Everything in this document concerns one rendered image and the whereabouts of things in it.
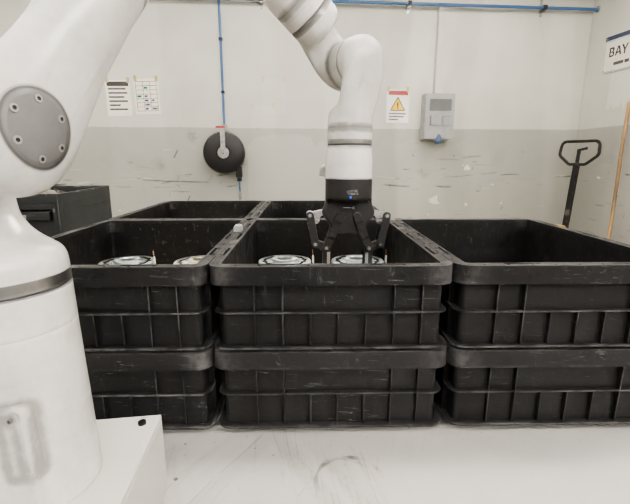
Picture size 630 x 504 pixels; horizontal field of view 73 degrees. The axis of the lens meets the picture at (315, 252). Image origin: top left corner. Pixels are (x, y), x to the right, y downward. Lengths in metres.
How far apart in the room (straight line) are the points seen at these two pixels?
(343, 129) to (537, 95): 4.15
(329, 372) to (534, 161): 4.29
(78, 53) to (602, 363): 0.65
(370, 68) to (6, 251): 0.50
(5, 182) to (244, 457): 0.40
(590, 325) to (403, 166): 3.64
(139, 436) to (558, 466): 0.47
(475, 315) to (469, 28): 4.07
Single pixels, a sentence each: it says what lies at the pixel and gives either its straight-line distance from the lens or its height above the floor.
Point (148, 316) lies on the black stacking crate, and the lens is 0.57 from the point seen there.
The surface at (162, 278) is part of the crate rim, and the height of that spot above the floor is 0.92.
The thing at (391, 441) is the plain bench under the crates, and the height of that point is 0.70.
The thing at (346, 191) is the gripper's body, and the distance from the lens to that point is 0.65.
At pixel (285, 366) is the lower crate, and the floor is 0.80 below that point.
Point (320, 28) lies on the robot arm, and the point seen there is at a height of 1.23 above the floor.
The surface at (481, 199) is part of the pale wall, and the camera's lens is 4.51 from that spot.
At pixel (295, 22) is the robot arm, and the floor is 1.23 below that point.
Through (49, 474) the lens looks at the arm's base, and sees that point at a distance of 0.41.
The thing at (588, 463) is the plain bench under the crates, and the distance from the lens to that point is 0.65.
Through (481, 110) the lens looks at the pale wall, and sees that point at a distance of 4.48.
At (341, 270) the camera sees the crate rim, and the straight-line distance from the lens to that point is 0.51.
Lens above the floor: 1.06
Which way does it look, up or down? 13 degrees down
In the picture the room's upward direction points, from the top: straight up
